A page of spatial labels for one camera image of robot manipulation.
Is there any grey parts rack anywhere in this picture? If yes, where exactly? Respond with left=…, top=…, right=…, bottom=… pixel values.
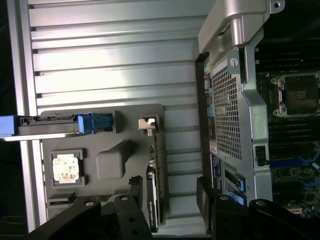
left=39, top=103, right=168, bottom=226

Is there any silver CPU chip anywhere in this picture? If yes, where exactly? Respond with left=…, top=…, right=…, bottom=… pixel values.
left=52, top=153, right=79, bottom=181

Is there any green motherboard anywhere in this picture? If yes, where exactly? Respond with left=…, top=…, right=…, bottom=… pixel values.
left=254, top=42, right=320, bottom=216

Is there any blue disk carrier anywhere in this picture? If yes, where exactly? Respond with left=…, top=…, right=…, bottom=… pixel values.
left=0, top=113, right=114, bottom=141

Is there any open black PC case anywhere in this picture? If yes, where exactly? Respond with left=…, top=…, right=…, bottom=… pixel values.
left=194, top=0, right=320, bottom=219

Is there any silver hard disk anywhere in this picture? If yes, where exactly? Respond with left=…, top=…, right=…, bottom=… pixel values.
left=17, top=114, right=80, bottom=139

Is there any CPU socket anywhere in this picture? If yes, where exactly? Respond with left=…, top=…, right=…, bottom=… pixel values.
left=270, top=71, right=320, bottom=119

